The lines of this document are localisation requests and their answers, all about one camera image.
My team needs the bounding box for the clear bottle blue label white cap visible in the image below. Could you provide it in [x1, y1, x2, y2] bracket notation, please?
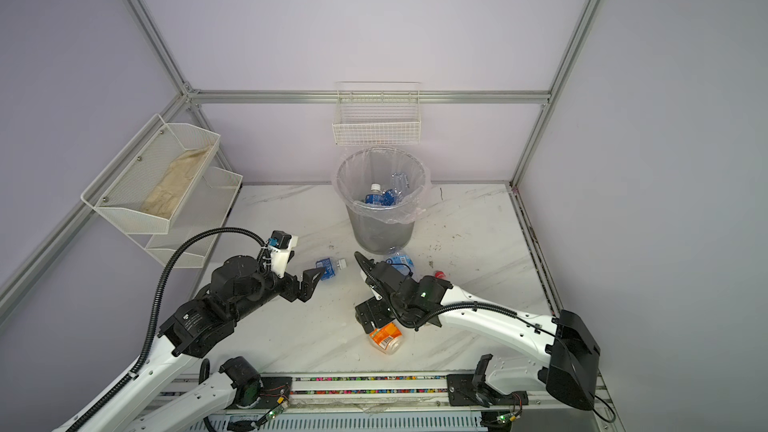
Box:
[315, 258, 347, 281]

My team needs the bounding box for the orange label bottle yellow cap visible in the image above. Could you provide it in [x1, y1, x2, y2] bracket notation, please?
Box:
[368, 322, 404, 355]

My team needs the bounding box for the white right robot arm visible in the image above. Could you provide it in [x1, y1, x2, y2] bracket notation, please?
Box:
[354, 252, 601, 411]

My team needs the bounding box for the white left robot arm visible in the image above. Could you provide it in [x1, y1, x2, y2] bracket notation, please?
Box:
[58, 255, 325, 431]

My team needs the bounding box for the grey mesh waste bin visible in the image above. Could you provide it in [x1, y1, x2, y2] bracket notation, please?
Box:
[334, 146, 431, 254]

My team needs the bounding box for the clear plastic bin liner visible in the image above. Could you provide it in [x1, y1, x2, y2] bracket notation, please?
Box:
[332, 146, 432, 224]

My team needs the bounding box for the large clear bottle light-blue label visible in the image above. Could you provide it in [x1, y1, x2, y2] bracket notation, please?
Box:
[385, 251, 415, 275]

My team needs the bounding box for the lower white mesh shelf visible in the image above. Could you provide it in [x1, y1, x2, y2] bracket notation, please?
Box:
[131, 166, 242, 265]

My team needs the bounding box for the white mesh shelf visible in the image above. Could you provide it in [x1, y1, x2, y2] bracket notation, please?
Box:
[131, 166, 242, 265]
[81, 115, 220, 235]

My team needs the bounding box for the beige cloth in shelf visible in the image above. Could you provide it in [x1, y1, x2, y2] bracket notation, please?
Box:
[140, 146, 211, 219]

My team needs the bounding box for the upper white mesh shelf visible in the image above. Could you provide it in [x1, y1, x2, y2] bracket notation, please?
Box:
[81, 115, 220, 235]

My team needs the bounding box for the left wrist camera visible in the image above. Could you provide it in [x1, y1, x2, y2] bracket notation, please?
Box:
[266, 230, 298, 278]

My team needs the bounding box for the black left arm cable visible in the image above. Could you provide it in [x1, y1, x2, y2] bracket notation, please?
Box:
[62, 226, 268, 432]

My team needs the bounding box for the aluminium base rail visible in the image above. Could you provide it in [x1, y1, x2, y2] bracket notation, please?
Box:
[119, 368, 601, 432]

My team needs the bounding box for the white wire wall basket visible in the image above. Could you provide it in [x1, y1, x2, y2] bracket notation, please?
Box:
[332, 81, 422, 147]

